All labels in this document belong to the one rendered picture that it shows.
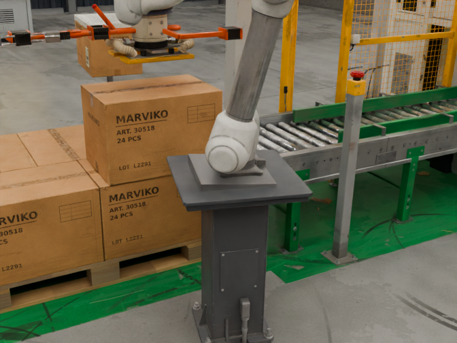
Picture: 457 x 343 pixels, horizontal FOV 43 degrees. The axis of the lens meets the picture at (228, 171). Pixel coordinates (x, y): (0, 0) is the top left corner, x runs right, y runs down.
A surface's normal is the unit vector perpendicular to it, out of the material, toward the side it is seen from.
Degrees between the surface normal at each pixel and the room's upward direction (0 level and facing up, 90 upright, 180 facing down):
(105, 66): 90
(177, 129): 90
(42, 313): 0
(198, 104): 90
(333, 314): 0
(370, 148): 90
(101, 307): 0
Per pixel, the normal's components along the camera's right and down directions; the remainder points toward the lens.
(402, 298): 0.02, -0.93
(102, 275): 0.48, 0.33
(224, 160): -0.22, 0.47
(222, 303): 0.22, 0.37
